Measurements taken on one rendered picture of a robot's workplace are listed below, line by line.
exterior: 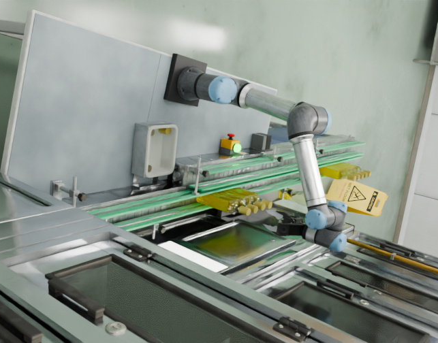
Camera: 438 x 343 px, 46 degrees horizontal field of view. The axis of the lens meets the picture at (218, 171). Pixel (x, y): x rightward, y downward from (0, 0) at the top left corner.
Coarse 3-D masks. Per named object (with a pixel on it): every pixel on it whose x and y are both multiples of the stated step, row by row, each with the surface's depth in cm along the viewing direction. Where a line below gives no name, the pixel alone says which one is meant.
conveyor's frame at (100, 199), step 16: (272, 144) 304; (288, 144) 309; (320, 144) 326; (176, 160) 237; (192, 160) 241; (208, 160) 245; (224, 160) 250; (96, 192) 208; (112, 192) 211; (128, 192) 213; (144, 192) 216; (160, 192) 220; (80, 208) 189; (96, 208) 194
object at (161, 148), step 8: (152, 128) 212; (160, 128) 216; (176, 128) 224; (152, 136) 223; (160, 136) 227; (168, 136) 227; (176, 136) 225; (152, 144) 225; (160, 144) 229; (168, 144) 228; (152, 152) 226; (160, 152) 230; (168, 152) 228; (152, 160) 227; (160, 160) 231; (168, 160) 229; (152, 168) 227; (160, 168) 229; (168, 168) 229; (152, 176) 219
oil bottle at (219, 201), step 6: (198, 198) 239; (204, 198) 237; (210, 198) 234; (216, 198) 232; (222, 198) 231; (228, 198) 232; (210, 204) 235; (216, 204) 233; (222, 204) 231; (228, 204) 228; (234, 204) 228; (222, 210) 231; (228, 210) 229; (234, 210) 229
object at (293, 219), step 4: (292, 216) 218; (296, 216) 218; (284, 220) 213; (288, 220) 212; (292, 220) 211; (296, 220) 212; (300, 220) 215; (304, 224) 214; (304, 228) 207; (304, 232) 207; (304, 236) 208
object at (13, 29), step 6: (0, 24) 189; (6, 24) 186; (12, 24) 184; (18, 24) 182; (24, 24) 179; (0, 30) 189; (6, 30) 186; (12, 30) 184; (18, 30) 181; (24, 30) 179; (12, 36) 223; (18, 36) 225
